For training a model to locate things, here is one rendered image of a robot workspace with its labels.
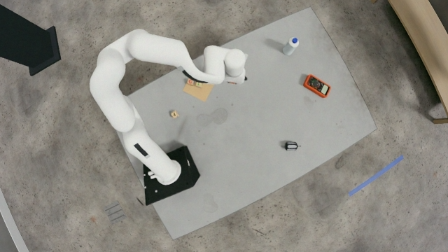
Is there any white plastic bottle with blue cap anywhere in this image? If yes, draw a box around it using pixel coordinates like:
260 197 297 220
283 37 299 55

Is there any orange pocket multimeter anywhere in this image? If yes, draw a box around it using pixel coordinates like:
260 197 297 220
303 74 331 98

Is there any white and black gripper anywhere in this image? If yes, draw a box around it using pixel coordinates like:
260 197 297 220
223 69 247 84

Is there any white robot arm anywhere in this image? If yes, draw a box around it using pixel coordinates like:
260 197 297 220
90 29 247 185

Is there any tan square mat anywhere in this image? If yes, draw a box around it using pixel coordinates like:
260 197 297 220
183 82 214 102

